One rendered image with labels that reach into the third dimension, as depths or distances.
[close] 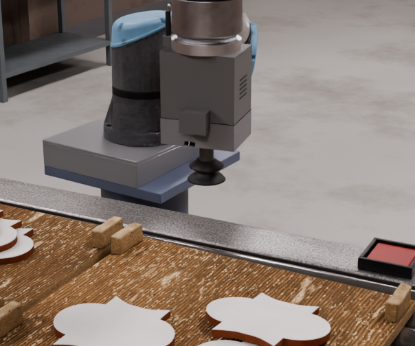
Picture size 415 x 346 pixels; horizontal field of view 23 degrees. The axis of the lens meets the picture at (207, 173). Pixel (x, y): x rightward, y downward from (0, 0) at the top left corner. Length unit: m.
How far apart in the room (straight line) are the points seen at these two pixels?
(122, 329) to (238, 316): 0.13
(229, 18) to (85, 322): 0.40
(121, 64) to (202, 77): 0.78
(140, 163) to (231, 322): 0.66
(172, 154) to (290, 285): 0.62
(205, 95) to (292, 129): 3.82
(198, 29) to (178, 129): 0.11
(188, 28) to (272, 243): 0.50
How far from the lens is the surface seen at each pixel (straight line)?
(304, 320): 1.18
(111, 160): 1.79
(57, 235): 1.44
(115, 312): 1.21
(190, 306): 1.24
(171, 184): 1.79
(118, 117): 1.85
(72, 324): 1.19
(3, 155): 4.60
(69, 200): 1.62
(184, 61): 1.06
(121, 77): 1.84
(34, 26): 6.13
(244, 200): 4.01
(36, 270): 1.34
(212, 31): 1.04
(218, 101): 1.05
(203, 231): 1.49
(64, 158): 1.87
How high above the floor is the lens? 1.52
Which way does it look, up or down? 21 degrees down
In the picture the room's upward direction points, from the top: straight up
